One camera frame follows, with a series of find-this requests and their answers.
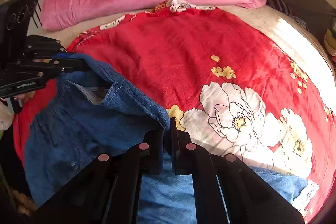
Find red floral blanket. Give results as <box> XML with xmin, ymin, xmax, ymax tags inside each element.
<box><xmin>13</xmin><ymin>1</ymin><xmax>335</xmax><ymax>223</ymax></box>

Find left hand red nails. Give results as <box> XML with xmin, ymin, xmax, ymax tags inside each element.
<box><xmin>1</xmin><ymin>91</ymin><xmax>35</xmax><ymax>106</ymax></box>

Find blue denim pants lace trim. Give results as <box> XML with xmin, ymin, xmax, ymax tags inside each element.
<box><xmin>24</xmin><ymin>52</ymin><xmax>308</xmax><ymax>224</ymax></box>

